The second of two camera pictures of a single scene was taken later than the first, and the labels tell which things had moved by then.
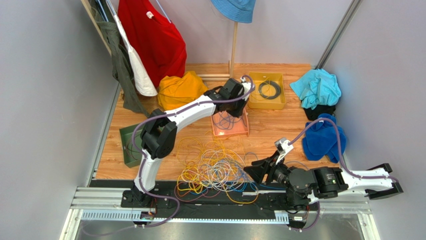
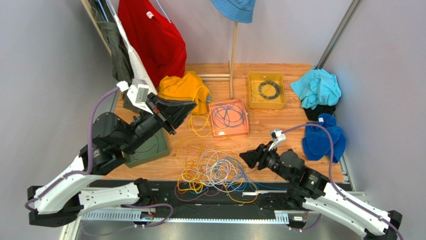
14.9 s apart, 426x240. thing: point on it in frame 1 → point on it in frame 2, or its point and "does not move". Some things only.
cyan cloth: (317, 88) does not move
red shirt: (156, 41) does not move
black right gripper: (268, 169) → (262, 156)
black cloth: (312, 114) does not move
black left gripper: (238, 112) → (177, 111)
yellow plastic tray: (256, 101) does not move
